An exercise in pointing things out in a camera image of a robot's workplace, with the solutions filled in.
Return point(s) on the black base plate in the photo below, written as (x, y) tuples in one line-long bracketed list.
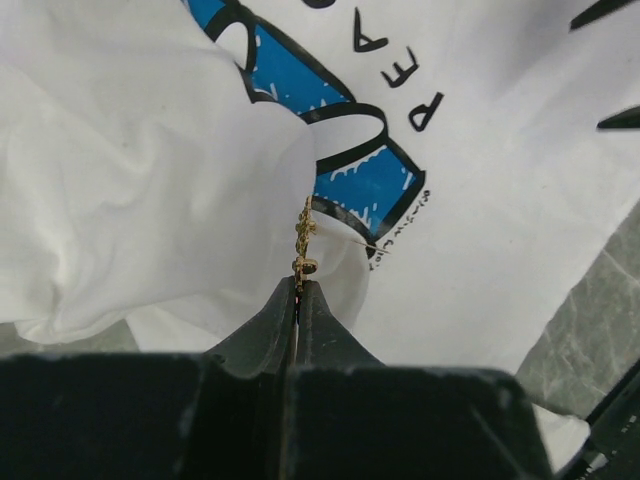
[(611, 451)]

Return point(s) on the white t-shirt flower print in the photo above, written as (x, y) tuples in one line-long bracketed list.
[(155, 156)]

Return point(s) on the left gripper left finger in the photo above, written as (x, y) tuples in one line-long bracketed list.
[(211, 415)]

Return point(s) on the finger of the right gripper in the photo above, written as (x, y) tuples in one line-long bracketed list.
[(628, 119), (597, 11)]

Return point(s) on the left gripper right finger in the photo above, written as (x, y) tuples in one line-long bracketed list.
[(348, 416)]

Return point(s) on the gold brooch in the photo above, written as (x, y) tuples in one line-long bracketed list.
[(319, 247)]

